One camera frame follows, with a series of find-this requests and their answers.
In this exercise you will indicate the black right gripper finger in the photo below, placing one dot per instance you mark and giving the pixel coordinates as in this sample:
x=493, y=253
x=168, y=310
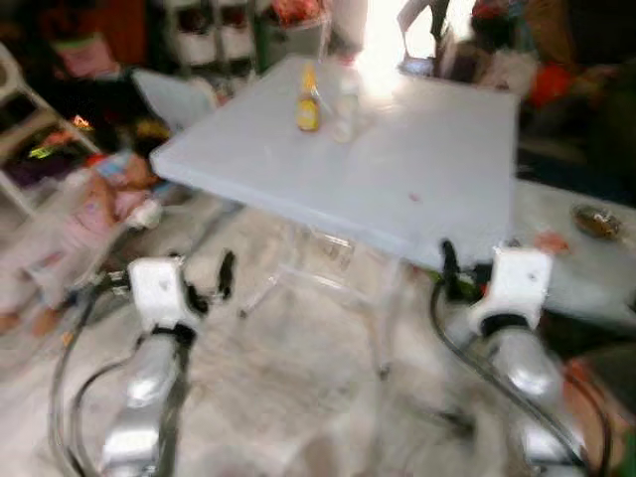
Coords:
x=452, y=268

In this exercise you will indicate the small orange item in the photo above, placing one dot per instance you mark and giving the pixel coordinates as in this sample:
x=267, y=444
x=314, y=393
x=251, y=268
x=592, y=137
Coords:
x=550, y=241

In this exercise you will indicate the grey low table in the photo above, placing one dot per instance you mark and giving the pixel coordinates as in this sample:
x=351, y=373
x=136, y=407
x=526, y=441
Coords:
x=586, y=268

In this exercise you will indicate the white square table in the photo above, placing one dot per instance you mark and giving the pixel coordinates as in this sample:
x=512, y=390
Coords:
x=397, y=149

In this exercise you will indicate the child in pale pink clothes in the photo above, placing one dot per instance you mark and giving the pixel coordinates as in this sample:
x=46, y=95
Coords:
x=94, y=214

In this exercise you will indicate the dark round bowl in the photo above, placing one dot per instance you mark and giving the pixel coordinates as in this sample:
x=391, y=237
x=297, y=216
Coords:
x=596, y=221

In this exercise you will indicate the orange bottle yellow cap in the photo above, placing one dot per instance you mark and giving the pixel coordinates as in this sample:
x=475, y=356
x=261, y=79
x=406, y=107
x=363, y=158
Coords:
x=308, y=111

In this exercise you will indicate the adult person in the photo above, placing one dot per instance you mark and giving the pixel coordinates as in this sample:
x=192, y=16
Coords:
x=606, y=407

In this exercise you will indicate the clear plastic bottle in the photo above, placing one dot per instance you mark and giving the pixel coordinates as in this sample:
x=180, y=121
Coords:
x=346, y=114

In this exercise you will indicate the white plastic chair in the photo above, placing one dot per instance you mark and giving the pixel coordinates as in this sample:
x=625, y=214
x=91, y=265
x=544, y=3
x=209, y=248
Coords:
x=8, y=75

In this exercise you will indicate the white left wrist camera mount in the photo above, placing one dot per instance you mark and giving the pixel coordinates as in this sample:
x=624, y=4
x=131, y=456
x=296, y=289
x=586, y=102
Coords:
x=159, y=288

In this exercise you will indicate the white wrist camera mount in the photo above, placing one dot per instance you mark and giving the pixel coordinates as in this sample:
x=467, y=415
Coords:
x=159, y=288
x=517, y=283

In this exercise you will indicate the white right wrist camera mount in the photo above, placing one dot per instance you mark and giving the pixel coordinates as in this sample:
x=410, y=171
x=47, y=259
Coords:
x=517, y=283

